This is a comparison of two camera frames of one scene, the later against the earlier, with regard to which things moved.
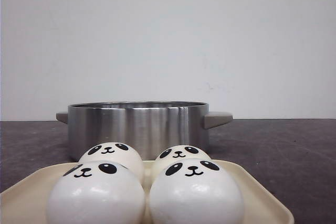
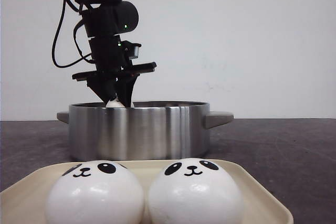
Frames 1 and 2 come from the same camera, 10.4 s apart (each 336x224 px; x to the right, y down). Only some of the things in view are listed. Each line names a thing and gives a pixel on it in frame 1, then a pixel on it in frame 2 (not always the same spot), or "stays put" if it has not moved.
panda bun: x=176 y=152 → x=114 y=103
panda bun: x=97 y=192 stays put
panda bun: x=195 y=191 stays put
